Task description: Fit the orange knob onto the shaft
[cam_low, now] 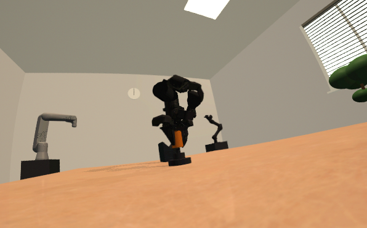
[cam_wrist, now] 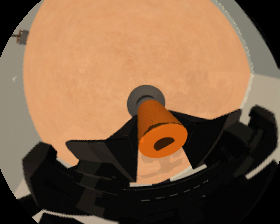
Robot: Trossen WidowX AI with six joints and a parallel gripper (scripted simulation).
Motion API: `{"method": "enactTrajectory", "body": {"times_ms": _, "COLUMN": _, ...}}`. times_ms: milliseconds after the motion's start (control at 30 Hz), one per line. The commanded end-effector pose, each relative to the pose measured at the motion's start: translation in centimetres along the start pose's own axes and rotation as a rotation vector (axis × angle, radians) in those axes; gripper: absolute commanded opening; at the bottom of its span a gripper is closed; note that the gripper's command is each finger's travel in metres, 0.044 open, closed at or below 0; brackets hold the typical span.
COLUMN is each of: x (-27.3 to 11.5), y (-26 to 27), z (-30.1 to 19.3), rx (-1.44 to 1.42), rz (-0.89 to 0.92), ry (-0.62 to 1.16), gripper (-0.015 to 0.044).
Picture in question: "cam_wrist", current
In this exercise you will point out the orange knob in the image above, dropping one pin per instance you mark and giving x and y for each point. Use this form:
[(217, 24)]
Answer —
[(160, 134)]

